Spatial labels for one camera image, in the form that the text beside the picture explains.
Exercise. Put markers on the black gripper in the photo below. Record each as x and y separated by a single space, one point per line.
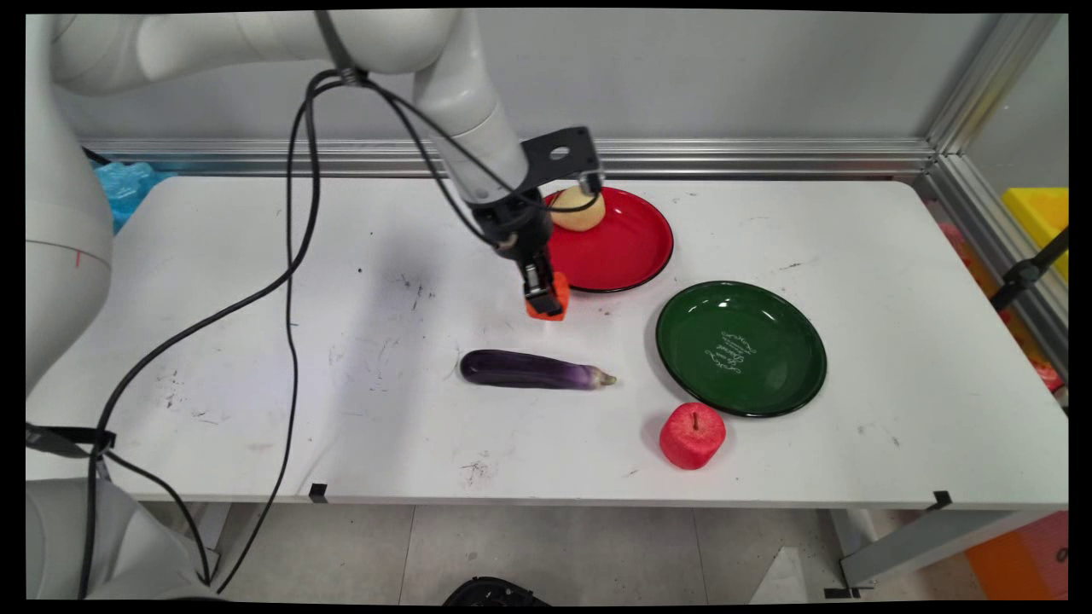
516 223

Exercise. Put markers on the orange toy block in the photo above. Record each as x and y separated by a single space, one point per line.
560 295

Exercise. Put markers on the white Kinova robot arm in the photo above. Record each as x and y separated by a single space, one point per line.
213 43

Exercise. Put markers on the dark purple eggplant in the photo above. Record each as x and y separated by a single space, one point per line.
529 369

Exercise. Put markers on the yellow toy fruit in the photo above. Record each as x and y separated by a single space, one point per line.
578 213

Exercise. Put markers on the red round plate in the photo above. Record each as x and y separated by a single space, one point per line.
623 247

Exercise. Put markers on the green round plate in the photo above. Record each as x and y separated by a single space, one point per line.
742 350

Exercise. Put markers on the red toy apple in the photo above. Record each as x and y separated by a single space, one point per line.
691 439

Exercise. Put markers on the dark machinery beside table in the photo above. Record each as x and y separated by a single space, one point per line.
495 593

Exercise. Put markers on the blue plastic bag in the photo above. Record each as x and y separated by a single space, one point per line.
128 192

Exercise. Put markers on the black clamp stand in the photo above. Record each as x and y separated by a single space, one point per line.
1024 275

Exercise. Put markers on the yellow plastic bin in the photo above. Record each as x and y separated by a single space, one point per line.
1041 213

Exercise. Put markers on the red plastic item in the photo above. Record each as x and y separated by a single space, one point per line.
1048 375

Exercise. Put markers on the orange box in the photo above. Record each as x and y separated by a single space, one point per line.
1024 558

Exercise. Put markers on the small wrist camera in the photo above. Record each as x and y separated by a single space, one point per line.
591 182

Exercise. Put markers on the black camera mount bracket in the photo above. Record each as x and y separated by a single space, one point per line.
563 155

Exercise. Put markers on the horizontal aluminium frame rail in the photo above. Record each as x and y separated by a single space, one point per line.
725 158

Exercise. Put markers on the slanted aluminium side rail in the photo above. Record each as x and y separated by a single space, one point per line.
990 230

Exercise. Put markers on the upright aluminium frame post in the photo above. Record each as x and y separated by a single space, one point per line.
994 81

